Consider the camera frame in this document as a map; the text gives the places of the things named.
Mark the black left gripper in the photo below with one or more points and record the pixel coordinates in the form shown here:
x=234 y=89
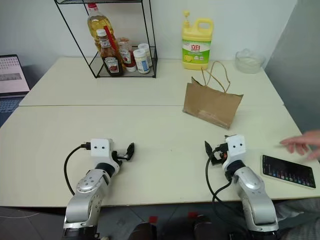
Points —
x=121 y=155

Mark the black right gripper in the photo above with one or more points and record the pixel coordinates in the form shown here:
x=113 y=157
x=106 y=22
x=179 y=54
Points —
x=220 y=156

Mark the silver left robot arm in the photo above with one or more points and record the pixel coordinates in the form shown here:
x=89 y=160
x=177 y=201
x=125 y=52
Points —
x=86 y=192

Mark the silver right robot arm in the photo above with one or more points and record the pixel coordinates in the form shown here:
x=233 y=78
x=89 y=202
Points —
x=252 y=190

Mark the person's bare hand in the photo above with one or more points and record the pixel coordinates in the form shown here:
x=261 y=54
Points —
x=306 y=142

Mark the dark rounded shape red patch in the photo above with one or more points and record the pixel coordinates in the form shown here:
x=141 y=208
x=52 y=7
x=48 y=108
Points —
x=203 y=228
x=145 y=231

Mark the black tablet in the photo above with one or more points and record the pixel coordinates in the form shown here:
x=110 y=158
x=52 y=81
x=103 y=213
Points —
x=287 y=171

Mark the dark glass ketchup bottle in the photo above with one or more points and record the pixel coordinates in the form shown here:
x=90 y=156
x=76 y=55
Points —
x=112 y=63

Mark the white jar blue label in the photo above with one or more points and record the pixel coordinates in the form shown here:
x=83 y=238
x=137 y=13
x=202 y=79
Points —
x=142 y=62

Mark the red squeeze ketchup bottle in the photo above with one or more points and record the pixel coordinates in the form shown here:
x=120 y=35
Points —
x=127 y=58

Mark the white lidded jar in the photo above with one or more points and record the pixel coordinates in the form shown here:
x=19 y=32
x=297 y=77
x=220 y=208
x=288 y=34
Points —
x=147 y=51

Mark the yellow dish soap jug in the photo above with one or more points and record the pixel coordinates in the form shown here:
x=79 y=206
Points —
x=196 y=50

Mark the person's grey trouser leg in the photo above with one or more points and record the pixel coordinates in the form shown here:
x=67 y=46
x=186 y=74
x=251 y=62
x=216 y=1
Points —
x=300 y=217

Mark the cooking oil bottle red cap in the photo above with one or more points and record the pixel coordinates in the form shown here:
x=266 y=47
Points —
x=98 y=25

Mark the grey laptop computer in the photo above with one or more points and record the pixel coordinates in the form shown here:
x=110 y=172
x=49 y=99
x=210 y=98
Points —
x=11 y=75

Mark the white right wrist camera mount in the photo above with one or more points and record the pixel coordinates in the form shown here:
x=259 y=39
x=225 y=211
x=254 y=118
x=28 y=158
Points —
x=236 y=148

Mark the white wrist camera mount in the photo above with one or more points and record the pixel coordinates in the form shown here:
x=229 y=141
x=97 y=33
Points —
x=100 y=150
x=236 y=148

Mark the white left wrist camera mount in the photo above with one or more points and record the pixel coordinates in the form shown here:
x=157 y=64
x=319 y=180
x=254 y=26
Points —
x=100 y=150

